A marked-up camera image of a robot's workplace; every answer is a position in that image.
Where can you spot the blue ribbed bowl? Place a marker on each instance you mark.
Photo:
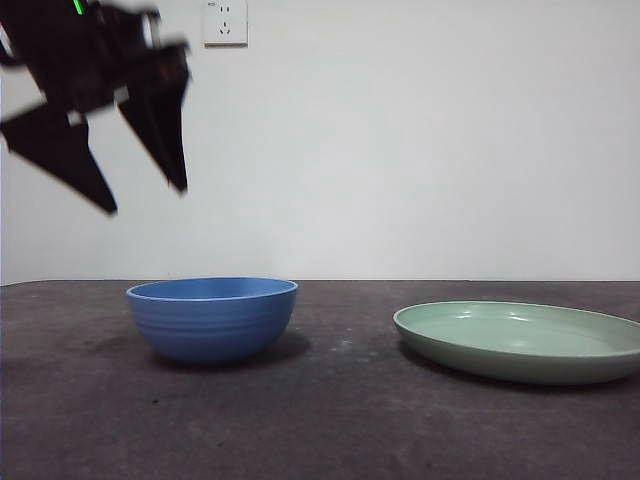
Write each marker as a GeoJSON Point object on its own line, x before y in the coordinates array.
{"type": "Point", "coordinates": [212, 325]}

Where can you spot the white wall socket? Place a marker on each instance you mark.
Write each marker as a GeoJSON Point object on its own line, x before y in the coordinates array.
{"type": "Point", "coordinates": [235, 37]}

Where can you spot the green shallow plate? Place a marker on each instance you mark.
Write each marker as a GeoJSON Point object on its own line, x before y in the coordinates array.
{"type": "Point", "coordinates": [500, 360]}

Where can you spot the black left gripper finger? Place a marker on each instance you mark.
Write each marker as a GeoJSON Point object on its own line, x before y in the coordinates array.
{"type": "Point", "coordinates": [155, 115]}
{"type": "Point", "coordinates": [50, 145]}

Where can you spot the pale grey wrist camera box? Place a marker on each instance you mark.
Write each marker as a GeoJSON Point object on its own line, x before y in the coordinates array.
{"type": "Point", "coordinates": [151, 27]}

